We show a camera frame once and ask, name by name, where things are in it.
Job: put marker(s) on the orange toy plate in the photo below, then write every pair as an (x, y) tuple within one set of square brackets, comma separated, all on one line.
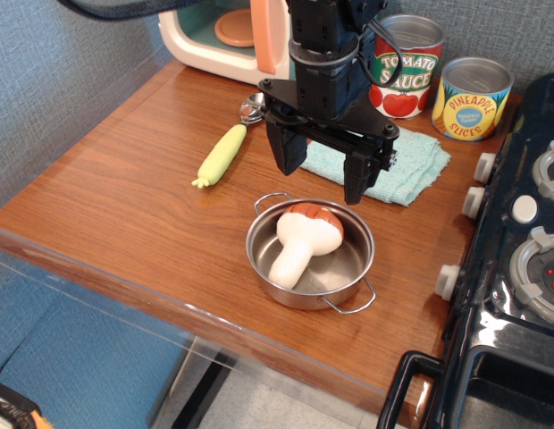
[(235, 28)]

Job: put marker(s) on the pineapple slices can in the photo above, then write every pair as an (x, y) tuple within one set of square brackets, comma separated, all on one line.
[(471, 97)]

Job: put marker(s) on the small steel pot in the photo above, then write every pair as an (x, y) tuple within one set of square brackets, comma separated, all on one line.
[(337, 280)]

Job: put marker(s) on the spoon with green handle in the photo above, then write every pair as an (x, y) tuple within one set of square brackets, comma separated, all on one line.
[(224, 151)]

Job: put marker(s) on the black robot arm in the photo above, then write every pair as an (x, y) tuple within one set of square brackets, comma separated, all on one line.
[(332, 47)]

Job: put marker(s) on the black toy stove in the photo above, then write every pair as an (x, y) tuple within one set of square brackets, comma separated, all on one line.
[(497, 366)]

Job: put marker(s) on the toy microwave white pink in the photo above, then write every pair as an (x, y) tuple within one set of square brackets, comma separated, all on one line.
[(189, 35)]

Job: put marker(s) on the light blue cloth napkin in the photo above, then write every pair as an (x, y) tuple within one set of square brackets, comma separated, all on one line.
[(420, 160)]

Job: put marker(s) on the tomato sauce can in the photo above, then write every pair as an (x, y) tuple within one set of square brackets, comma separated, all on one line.
[(406, 77)]

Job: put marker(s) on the plush mushroom brown cap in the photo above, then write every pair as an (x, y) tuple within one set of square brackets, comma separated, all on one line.
[(305, 230)]

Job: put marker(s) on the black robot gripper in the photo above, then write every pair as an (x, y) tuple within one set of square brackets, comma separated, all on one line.
[(328, 101)]

